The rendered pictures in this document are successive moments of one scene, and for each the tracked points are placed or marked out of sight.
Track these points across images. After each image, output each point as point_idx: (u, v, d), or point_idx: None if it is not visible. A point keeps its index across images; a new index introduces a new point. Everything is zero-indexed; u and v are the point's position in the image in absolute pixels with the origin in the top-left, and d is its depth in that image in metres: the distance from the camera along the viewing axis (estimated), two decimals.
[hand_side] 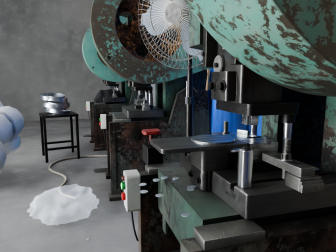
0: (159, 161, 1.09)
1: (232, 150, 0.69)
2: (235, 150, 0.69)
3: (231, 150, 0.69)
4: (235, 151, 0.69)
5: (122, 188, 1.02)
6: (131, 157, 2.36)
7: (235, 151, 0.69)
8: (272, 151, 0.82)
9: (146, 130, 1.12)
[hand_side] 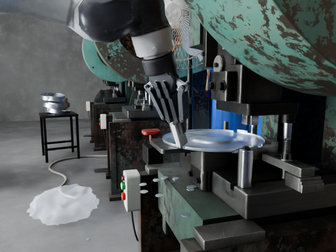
0: (159, 161, 1.09)
1: (234, 151, 0.68)
2: (237, 151, 0.68)
3: (233, 151, 0.68)
4: (236, 152, 0.68)
5: (122, 188, 1.02)
6: (131, 157, 2.36)
7: (236, 152, 0.68)
8: (272, 151, 0.82)
9: (146, 130, 1.12)
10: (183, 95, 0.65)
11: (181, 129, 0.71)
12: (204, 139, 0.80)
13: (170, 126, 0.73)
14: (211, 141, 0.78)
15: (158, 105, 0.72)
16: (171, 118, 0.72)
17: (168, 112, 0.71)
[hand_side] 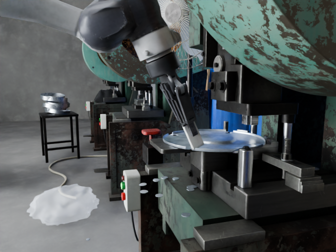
0: (159, 161, 1.09)
1: (234, 151, 0.68)
2: (237, 151, 0.68)
3: (233, 151, 0.68)
4: (236, 152, 0.68)
5: (122, 188, 1.02)
6: (131, 157, 2.36)
7: (237, 152, 0.68)
8: (272, 151, 0.82)
9: (146, 130, 1.12)
10: (181, 97, 0.63)
11: (190, 130, 0.69)
12: (228, 138, 0.82)
13: None
14: (233, 137, 0.84)
15: (171, 106, 0.72)
16: None
17: (178, 113, 0.70)
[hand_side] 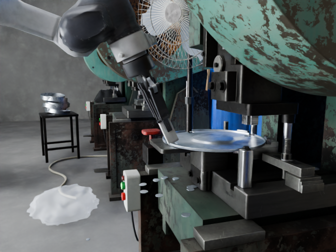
0: (159, 161, 1.09)
1: (234, 151, 0.68)
2: (237, 151, 0.68)
3: (233, 151, 0.68)
4: (237, 152, 0.68)
5: (122, 188, 1.02)
6: (131, 157, 2.36)
7: (237, 152, 0.68)
8: (272, 151, 0.82)
9: (146, 130, 1.12)
10: (154, 96, 0.69)
11: (165, 127, 0.75)
12: (203, 134, 0.88)
13: None
14: (195, 135, 0.87)
15: (148, 104, 0.77)
16: None
17: (154, 110, 0.76)
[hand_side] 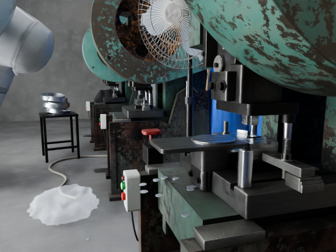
0: (159, 161, 1.09)
1: (232, 150, 0.69)
2: (235, 150, 0.69)
3: (231, 150, 0.69)
4: (235, 151, 0.69)
5: (122, 188, 1.02)
6: (131, 157, 2.36)
7: (235, 151, 0.69)
8: (272, 151, 0.82)
9: (146, 130, 1.12)
10: None
11: None
12: None
13: None
14: None
15: None
16: None
17: None
